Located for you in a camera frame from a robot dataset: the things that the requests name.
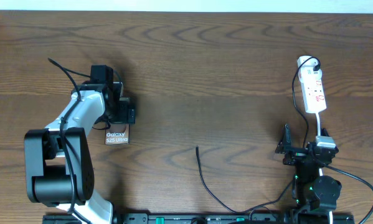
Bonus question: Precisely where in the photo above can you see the black USB charging cable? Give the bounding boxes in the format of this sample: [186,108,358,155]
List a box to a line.
[195,56,321,215]

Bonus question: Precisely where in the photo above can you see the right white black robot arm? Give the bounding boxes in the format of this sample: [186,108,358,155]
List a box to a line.
[275,124,342,223]

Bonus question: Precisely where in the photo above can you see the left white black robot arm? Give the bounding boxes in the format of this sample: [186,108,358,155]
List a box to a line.
[24,65,135,223]

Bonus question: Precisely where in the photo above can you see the white power strip red switches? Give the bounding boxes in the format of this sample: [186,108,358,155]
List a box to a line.
[297,55,326,114]

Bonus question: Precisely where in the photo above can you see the white power strip cord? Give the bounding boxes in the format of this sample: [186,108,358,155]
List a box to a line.
[315,112,334,224]

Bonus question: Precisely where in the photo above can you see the left black camera cable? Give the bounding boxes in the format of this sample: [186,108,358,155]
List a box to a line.
[47,57,95,224]

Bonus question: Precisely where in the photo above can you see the black camera cable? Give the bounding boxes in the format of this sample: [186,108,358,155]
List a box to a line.
[316,160,373,224]
[47,57,95,224]

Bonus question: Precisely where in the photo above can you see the right black camera cable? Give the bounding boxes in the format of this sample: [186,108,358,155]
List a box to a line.
[316,160,373,224]

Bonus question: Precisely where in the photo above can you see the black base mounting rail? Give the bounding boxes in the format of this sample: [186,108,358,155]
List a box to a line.
[42,213,355,224]

